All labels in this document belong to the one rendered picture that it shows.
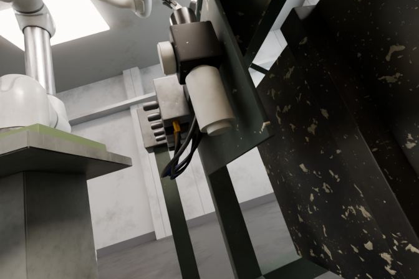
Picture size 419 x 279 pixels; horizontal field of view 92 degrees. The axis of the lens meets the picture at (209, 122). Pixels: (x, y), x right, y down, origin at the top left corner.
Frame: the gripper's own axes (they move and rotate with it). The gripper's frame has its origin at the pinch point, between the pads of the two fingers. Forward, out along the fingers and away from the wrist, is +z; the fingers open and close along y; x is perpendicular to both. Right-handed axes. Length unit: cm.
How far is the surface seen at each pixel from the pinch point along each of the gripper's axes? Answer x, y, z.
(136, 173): 153, 268, -35
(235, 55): 28, -60, 69
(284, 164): 22, -9, 89
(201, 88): 34, -60, 69
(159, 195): 142, 259, 23
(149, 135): 51, -4, 45
